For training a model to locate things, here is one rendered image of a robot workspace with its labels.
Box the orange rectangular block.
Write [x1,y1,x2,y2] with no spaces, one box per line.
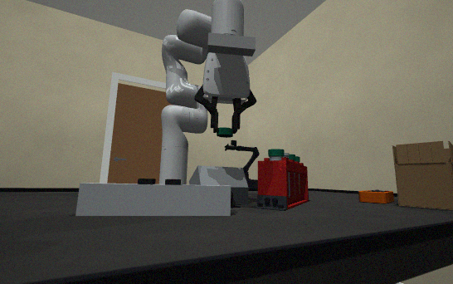
[358,189,394,203]

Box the brown cardboard box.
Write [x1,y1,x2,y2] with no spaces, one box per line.
[392,141,453,210]

